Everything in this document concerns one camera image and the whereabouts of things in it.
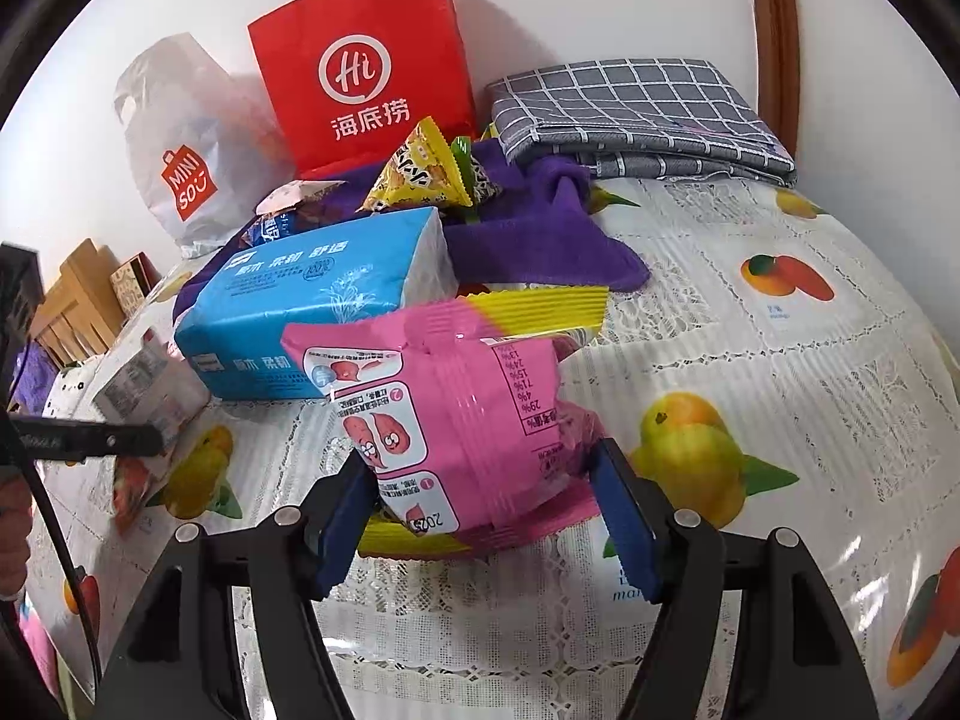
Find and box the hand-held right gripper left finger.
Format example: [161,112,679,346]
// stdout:
[90,450,380,720]

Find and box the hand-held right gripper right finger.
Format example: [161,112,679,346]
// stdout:
[596,437,880,720]

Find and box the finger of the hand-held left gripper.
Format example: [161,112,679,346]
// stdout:
[11,420,164,462]

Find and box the yellow-edged pink snack packet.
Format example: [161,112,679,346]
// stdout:
[356,286,608,557]

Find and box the blue snack packet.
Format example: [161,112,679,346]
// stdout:
[240,210,301,248]

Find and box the yellow snack packet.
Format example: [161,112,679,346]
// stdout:
[364,116,473,212]

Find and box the person's left forearm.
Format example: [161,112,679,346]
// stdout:
[0,480,35,601]

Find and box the brown patterned box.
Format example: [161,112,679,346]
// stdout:
[111,253,162,316]

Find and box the blue tissue pack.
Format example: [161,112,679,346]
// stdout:
[174,206,458,400]

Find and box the white plastic shopping bag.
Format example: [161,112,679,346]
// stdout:
[112,34,297,260]

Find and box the pink colourful snack packet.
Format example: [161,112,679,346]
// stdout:
[255,178,350,222]

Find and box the purple towel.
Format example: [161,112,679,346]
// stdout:
[255,139,650,293]

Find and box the green triangular snack packet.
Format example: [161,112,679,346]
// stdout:
[448,135,500,222]

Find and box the grey checked folded cloth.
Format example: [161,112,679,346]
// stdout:
[484,58,797,187]

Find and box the red paper bag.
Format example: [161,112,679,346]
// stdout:
[247,0,477,173]

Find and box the brown wooden door frame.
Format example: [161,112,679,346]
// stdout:
[741,0,800,158]

